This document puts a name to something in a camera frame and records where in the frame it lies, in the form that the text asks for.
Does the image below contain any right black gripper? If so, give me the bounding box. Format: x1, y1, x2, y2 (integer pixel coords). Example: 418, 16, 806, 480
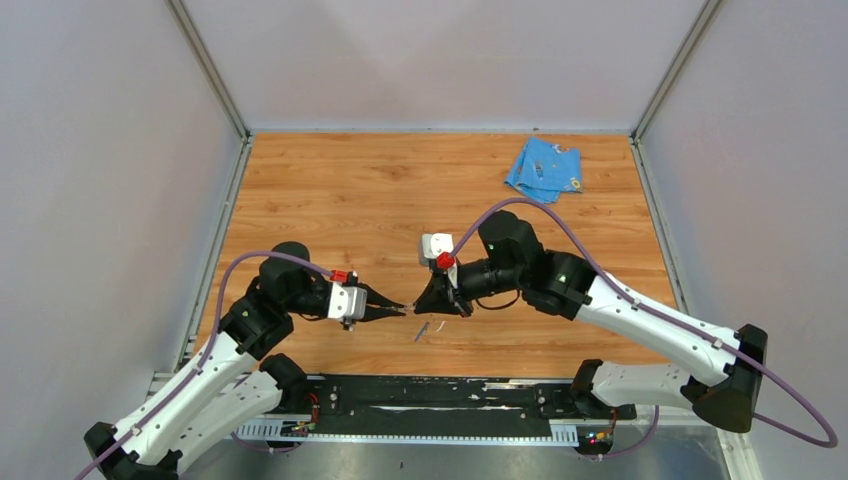
412, 259, 524, 318

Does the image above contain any key with blue tag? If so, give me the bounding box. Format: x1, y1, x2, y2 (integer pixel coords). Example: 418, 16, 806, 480
414, 322, 430, 343

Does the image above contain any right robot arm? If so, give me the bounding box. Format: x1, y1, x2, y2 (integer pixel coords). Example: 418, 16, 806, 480
414, 210, 768, 433

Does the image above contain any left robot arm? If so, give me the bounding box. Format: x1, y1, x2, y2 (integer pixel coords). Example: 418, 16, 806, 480
78, 241, 405, 479

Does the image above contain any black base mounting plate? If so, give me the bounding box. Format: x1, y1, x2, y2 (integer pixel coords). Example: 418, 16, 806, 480
270, 374, 636, 440

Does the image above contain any folded blue cloth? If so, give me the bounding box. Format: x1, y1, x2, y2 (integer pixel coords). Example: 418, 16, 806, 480
504, 137, 584, 204

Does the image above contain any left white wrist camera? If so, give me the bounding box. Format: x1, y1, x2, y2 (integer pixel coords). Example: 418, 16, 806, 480
326, 282, 367, 328

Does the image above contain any white slotted cable duct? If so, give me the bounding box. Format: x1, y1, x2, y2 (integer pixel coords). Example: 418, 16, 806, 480
162, 420, 580, 446

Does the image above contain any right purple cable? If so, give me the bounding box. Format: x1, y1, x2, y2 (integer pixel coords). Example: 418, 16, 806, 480
435, 196, 839, 450

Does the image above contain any purple cable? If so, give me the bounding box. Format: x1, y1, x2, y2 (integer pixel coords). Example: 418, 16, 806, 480
435, 196, 839, 450
72, 250, 351, 480

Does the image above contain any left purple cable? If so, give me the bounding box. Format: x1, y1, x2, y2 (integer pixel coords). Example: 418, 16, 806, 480
72, 250, 351, 480

